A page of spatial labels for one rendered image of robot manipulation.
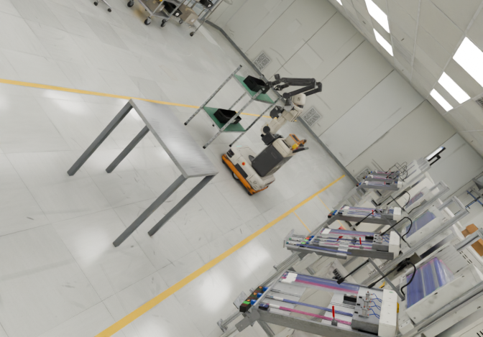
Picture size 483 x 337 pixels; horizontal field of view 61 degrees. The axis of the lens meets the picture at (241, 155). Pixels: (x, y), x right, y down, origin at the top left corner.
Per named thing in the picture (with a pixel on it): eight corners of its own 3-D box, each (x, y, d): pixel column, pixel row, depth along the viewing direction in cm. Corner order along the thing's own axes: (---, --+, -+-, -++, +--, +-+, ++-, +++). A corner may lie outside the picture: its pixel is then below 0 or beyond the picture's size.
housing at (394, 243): (388, 260, 340) (388, 243, 339) (390, 245, 386) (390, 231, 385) (398, 261, 337) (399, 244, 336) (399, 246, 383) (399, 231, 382)
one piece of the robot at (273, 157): (268, 179, 586) (311, 141, 560) (255, 185, 535) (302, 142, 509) (253, 162, 592) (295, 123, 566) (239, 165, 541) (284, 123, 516)
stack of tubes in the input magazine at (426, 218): (405, 239, 336) (433, 220, 327) (405, 226, 383) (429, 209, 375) (417, 251, 333) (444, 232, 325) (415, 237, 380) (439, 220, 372)
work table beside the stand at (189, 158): (108, 169, 349) (167, 104, 324) (152, 235, 331) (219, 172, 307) (66, 172, 308) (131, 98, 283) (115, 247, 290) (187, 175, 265)
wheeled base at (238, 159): (265, 190, 593) (277, 178, 585) (251, 196, 533) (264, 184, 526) (236, 154, 606) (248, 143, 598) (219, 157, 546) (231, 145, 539)
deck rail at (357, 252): (307, 251, 363) (307, 243, 363) (308, 250, 365) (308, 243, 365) (393, 260, 337) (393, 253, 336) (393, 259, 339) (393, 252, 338)
